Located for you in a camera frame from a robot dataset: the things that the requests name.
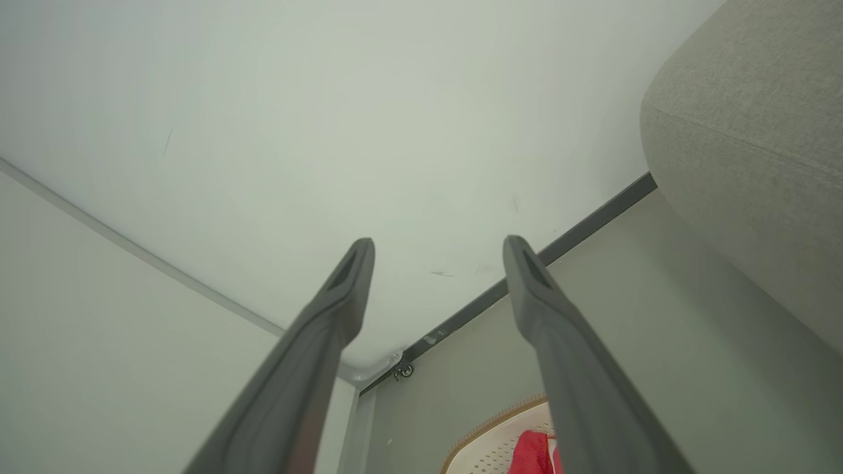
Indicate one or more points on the cream perforated laundry basket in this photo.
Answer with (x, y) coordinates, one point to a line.
(484, 451)

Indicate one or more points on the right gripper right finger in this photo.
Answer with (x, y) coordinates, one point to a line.
(579, 382)

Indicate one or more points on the grey fabric sofa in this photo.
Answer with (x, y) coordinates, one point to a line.
(757, 164)

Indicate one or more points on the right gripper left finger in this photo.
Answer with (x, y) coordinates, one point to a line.
(296, 382)

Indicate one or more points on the small black caster wheel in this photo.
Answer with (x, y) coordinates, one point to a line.
(403, 371)

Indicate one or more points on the red garment with striped cuff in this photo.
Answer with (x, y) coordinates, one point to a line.
(530, 455)

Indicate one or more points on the black baseboard strip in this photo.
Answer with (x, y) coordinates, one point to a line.
(593, 224)

